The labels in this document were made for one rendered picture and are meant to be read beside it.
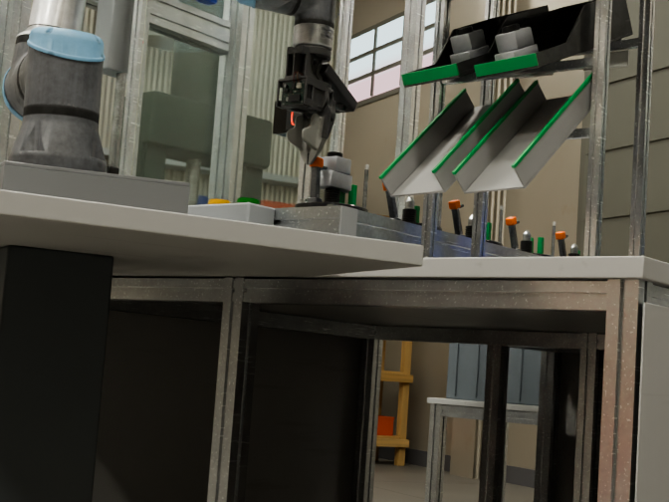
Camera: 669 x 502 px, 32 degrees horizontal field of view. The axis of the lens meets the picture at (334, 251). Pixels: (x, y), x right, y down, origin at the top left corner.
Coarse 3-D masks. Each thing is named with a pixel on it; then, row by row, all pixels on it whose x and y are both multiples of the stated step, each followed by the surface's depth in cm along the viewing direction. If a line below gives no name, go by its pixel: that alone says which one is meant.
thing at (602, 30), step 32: (448, 0) 218; (608, 0) 197; (640, 0) 211; (448, 32) 218; (608, 32) 197; (640, 32) 210; (608, 64) 196; (640, 64) 209; (480, 96) 230; (640, 96) 209; (640, 128) 208; (640, 160) 207; (480, 192) 227; (640, 192) 206; (480, 224) 226; (640, 224) 206; (480, 256) 226
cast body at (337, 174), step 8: (328, 152) 224; (336, 152) 223; (328, 160) 223; (336, 160) 222; (344, 160) 224; (328, 168) 223; (336, 168) 222; (344, 168) 224; (328, 176) 221; (336, 176) 222; (344, 176) 224; (320, 184) 222; (328, 184) 221; (336, 184) 222; (344, 184) 224; (344, 192) 227
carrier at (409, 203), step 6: (408, 198) 244; (408, 204) 243; (414, 204) 244; (402, 210) 243; (408, 210) 242; (414, 210) 243; (438, 210) 242; (402, 216) 243; (408, 216) 242; (414, 216) 243; (438, 216) 242; (414, 222) 237; (438, 222) 242; (438, 228) 240
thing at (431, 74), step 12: (516, 12) 220; (528, 12) 211; (540, 12) 213; (480, 24) 221; (492, 24) 224; (504, 24) 206; (492, 36) 224; (444, 48) 215; (492, 48) 204; (444, 60) 215; (468, 60) 200; (480, 60) 202; (420, 72) 204; (432, 72) 202; (444, 72) 200; (456, 72) 198; (468, 72) 200; (408, 84) 207; (420, 84) 205
